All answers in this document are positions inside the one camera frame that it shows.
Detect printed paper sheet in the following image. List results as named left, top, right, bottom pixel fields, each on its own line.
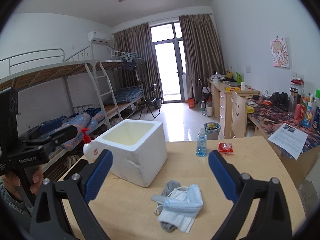
left=268, top=124, right=308, bottom=160

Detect black headphones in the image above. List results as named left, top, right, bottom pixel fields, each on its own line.
left=271, top=92, right=290, bottom=111

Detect glass balcony door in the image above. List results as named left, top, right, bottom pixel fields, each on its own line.
left=151, top=22, right=186, bottom=103

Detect round trash bin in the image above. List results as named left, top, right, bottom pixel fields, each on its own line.
left=204, top=122, right=220, bottom=140

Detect far blue mattress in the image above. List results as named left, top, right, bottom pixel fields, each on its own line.
left=113, top=86, right=144, bottom=105

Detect wooden desk with drawers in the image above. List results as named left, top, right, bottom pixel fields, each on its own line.
left=207, top=79, right=260, bottom=139

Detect right brown curtain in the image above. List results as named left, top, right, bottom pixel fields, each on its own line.
left=179, top=14, right=225, bottom=98

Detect left brown curtain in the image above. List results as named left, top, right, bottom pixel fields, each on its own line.
left=113, top=23, right=164, bottom=100

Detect grey sock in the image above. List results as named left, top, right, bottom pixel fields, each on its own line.
left=160, top=180, right=181, bottom=232

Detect blue surgical mask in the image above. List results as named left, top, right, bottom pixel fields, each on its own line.
left=151, top=184, right=203, bottom=215

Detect white lotion pump bottle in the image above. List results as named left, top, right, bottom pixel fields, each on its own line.
left=81, top=128, right=101, bottom=164

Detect orange floor container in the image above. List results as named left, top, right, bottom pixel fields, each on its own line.
left=188, top=98, right=195, bottom=109

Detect anime wall poster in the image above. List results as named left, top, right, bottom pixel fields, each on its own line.
left=271, top=36, right=290, bottom=68

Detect wooden smiley chair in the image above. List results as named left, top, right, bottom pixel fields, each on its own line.
left=232, top=92, right=247, bottom=138

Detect person's left hand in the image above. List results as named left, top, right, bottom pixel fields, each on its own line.
left=0, top=165, right=45, bottom=201

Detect blue plaid quilt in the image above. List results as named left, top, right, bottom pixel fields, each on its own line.
left=39, top=107, right=106, bottom=151

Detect black folding chair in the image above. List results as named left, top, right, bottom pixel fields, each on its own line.
left=139, top=84, right=161, bottom=119

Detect white face mask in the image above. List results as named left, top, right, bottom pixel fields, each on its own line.
left=154, top=186, right=197, bottom=233

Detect patterned desk mat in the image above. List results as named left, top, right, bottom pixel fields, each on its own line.
left=247, top=99, right=319, bottom=153

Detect white air conditioner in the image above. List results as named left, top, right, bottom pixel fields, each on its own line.
left=88, top=31, right=110, bottom=43

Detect brown curtain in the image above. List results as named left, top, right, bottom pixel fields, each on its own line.
left=113, top=23, right=164, bottom=100
left=179, top=14, right=225, bottom=98

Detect red snack packet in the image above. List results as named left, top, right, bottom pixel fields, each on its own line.
left=217, top=142, right=234, bottom=155

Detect black smartphone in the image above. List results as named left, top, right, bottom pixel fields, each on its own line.
left=63, top=159, right=88, bottom=180

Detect metal bunk bed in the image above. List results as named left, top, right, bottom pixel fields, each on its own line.
left=0, top=45, right=148, bottom=153

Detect white styrofoam box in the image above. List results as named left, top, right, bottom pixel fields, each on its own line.
left=95, top=119, right=167, bottom=187

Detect blue spray bottle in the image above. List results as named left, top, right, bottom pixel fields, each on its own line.
left=196, top=127, right=207, bottom=157

